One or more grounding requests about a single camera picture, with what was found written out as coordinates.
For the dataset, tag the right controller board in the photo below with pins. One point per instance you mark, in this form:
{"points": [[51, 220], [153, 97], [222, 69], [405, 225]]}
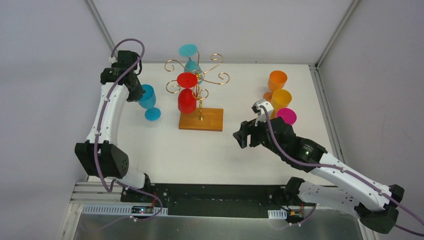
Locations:
{"points": [[294, 217]]}

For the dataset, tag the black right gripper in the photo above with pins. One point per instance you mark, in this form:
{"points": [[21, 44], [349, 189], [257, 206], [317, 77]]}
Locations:
{"points": [[253, 135]]}

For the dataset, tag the gold wire rack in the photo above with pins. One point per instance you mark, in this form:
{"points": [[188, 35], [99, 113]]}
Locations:
{"points": [[199, 93]]}

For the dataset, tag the wooden rack base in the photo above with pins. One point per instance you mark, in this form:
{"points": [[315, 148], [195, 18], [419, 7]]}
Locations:
{"points": [[211, 119]]}

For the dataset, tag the yellow wine glass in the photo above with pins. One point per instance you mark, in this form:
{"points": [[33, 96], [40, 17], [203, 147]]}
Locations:
{"points": [[280, 98]]}

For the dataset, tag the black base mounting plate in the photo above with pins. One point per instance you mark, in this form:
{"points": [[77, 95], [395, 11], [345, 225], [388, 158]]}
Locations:
{"points": [[228, 201]]}

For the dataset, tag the red wine glass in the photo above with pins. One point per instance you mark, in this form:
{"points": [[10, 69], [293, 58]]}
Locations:
{"points": [[187, 103]]}

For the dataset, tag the blue wine glass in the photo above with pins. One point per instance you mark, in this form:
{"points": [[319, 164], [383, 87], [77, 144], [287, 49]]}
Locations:
{"points": [[148, 102]]}

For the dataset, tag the magenta wine glass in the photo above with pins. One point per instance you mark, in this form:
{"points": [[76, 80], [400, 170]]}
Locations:
{"points": [[288, 115]]}

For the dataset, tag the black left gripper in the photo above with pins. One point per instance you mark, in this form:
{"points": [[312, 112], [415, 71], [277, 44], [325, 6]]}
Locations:
{"points": [[134, 91]]}

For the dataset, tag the left controller board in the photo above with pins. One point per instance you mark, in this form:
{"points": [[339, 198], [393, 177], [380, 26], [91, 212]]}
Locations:
{"points": [[139, 210]]}

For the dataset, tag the orange wine glass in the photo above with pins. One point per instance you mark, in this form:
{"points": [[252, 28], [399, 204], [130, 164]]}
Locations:
{"points": [[276, 80]]}

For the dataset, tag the teal wine glass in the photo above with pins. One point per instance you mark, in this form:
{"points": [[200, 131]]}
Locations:
{"points": [[189, 50]]}

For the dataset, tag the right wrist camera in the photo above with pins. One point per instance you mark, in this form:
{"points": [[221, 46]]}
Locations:
{"points": [[262, 108]]}

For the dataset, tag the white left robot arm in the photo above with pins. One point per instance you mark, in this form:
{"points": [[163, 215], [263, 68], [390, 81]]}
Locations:
{"points": [[99, 154]]}

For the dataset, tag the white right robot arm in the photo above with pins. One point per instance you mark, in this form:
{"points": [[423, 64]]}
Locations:
{"points": [[373, 203]]}

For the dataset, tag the controller board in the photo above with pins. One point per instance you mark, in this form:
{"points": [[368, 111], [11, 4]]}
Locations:
{"points": [[139, 210], [294, 217]]}

